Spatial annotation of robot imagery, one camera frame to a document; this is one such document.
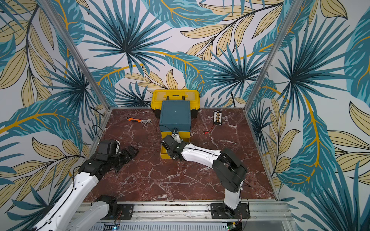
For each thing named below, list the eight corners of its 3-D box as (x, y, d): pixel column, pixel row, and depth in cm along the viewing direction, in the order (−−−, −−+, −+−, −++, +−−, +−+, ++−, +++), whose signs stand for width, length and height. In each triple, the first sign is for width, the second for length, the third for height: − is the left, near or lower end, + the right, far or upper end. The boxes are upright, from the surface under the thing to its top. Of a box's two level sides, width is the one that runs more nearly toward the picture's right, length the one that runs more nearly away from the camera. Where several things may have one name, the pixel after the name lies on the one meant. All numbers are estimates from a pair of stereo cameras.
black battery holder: (212, 124, 113) (213, 122, 111) (213, 111, 122) (214, 109, 120) (221, 125, 113) (221, 123, 111) (221, 112, 121) (221, 110, 119)
